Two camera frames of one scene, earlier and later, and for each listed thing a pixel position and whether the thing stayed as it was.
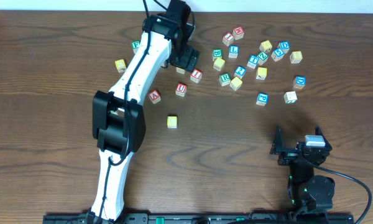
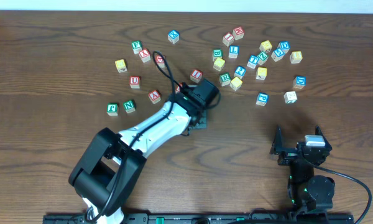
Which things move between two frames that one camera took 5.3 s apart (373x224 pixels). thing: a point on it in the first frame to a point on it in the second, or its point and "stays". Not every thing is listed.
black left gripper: [185, 58] to [198, 121]
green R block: [224, 79] stays
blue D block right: [299, 82] stays
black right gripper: [294, 152] stays
